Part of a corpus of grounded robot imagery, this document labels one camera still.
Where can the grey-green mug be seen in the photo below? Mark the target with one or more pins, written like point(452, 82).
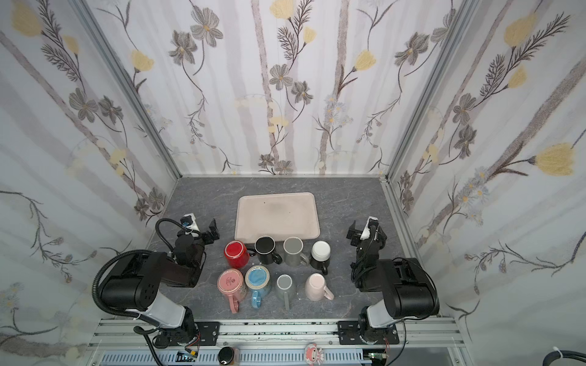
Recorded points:
point(294, 255)

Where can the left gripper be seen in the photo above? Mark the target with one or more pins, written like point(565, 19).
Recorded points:
point(206, 234)

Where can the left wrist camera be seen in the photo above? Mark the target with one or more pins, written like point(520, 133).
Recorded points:
point(189, 224)

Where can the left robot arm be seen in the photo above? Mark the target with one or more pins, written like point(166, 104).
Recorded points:
point(128, 285)

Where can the black mug white rim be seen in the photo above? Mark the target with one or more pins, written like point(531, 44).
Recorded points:
point(265, 248)

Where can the pale pink mug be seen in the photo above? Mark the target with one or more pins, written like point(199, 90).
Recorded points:
point(316, 288)

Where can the blue butterfly mug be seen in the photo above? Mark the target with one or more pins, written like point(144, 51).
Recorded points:
point(258, 281)

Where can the black mug white base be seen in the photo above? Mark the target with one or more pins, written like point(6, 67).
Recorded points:
point(320, 257)

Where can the black round knob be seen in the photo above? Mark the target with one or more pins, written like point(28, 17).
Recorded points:
point(227, 356)

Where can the red mug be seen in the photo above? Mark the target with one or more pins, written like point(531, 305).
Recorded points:
point(236, 254)

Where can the pink cartoon sticker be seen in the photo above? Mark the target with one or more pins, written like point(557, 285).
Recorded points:
point(314, 355)

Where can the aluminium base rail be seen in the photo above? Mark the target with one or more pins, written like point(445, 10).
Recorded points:
point(434, 341)

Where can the beige plastic tray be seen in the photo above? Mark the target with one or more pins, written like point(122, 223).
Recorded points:
point(279, 216)

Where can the small grey mug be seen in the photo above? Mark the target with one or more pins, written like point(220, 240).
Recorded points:
point(286, 290)

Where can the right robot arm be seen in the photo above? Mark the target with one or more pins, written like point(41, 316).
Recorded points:
point(408, 292)

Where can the white cable duct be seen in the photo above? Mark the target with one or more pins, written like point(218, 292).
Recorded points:
point(241, 357)

